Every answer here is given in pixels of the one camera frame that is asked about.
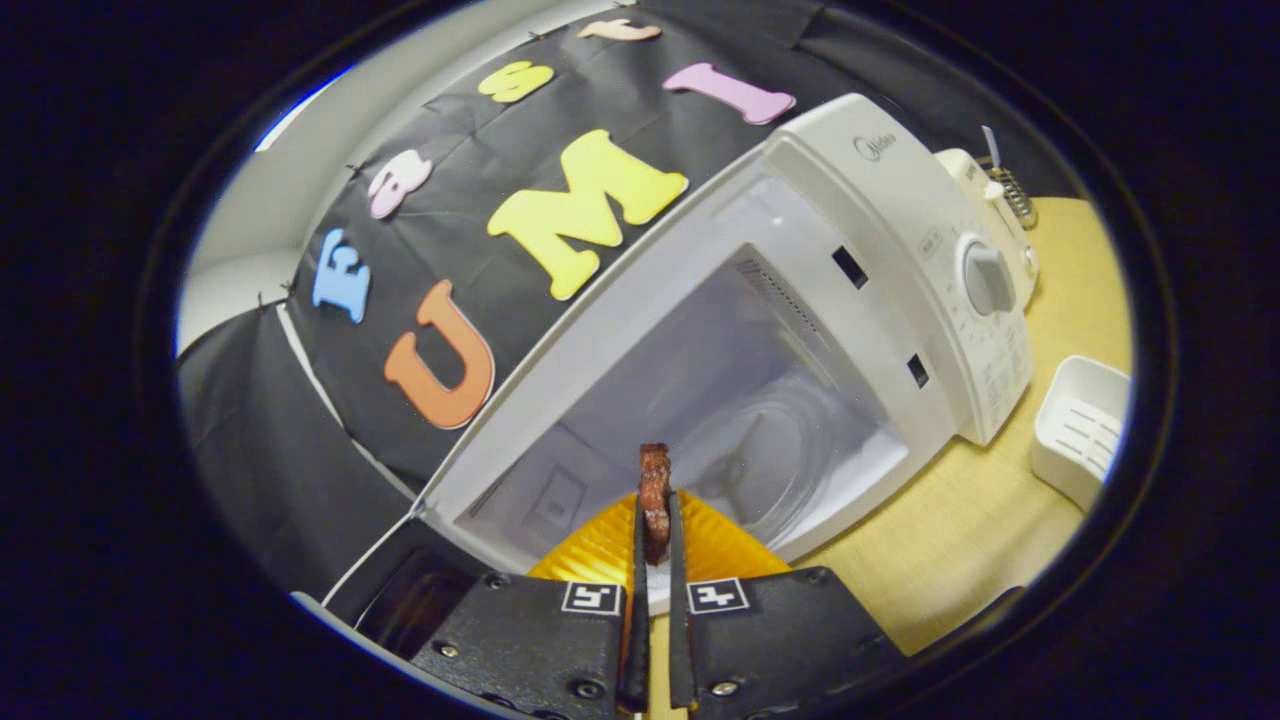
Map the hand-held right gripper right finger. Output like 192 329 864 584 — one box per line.
667 488 906 720

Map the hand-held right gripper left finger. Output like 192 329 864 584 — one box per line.
412 490 651 720

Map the brown meat slice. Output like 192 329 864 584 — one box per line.
638 443 674 568

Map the white microwave oven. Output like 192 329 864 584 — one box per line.
290 93 1036 666

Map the white plastic tray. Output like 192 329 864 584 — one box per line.
1030 355 1133 513

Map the black backdrop cloth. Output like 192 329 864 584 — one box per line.
178 0 1081 621

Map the cream white toaster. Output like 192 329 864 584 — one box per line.
935 148 1041 311

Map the metal wire basket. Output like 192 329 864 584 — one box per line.
985 160 1039 231

